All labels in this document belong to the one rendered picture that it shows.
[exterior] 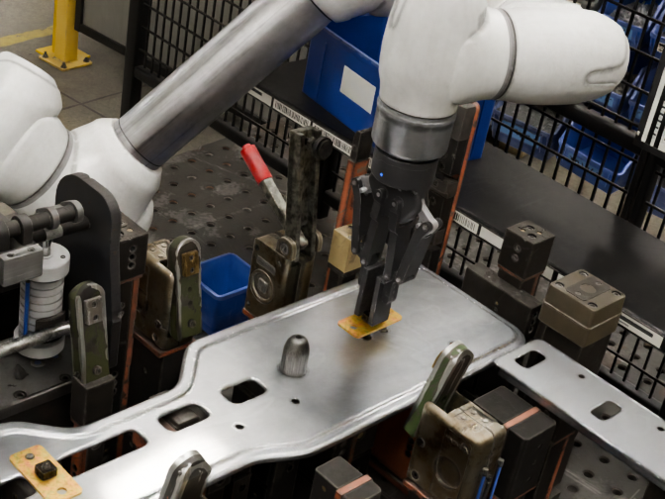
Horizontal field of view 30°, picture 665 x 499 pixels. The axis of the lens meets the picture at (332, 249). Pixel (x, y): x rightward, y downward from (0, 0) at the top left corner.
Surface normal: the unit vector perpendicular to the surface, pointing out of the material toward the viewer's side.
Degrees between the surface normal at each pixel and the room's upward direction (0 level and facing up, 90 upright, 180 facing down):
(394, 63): 91
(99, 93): 0
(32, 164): 77
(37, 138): 71
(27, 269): 90
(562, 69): 82
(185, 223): 0
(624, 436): 0
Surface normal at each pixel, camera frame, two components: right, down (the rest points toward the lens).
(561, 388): 0.16, -0.85
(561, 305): -0.71, 0.23
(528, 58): 0.19, 0.22
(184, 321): 0.70, 0.29
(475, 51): 0.46, 0.39
